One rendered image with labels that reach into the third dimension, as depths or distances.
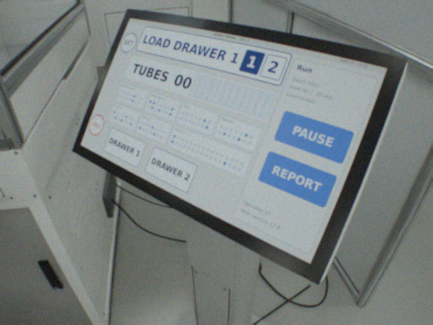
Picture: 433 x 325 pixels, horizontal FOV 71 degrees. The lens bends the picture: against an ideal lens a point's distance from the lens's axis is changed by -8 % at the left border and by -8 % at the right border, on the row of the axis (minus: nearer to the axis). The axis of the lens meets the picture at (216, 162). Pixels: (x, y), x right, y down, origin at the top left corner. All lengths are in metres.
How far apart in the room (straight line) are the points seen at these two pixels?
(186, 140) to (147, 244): 1.26
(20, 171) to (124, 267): 0.96
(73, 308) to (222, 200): 0.93
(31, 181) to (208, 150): 0.49
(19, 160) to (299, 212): 0.62
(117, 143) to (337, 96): 0.38
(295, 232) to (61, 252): 0.75
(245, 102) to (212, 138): 0.07
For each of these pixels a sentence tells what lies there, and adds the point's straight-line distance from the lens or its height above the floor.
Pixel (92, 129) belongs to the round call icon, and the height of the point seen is 1.01.
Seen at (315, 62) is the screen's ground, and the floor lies 1.17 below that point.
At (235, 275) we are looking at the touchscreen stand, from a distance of 0.77.
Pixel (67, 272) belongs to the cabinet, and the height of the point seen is 0.48.
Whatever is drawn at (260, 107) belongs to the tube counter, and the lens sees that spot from 0.47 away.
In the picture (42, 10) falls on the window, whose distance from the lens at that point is 1.12.
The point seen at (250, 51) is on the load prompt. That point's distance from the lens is 0.51.
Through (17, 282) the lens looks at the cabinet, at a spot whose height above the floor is 0.44.
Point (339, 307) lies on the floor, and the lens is 1.59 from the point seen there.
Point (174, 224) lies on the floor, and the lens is 1.80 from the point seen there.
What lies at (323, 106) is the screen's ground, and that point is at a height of 1.13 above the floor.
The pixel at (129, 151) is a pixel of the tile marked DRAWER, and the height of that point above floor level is 1.00.
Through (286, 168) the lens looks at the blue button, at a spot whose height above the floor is 1.06.
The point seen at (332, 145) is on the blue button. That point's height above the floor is 1.09.
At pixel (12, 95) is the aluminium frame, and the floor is 1.05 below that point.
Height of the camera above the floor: 1.32
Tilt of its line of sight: 37 degrees down
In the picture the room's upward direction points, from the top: straight up
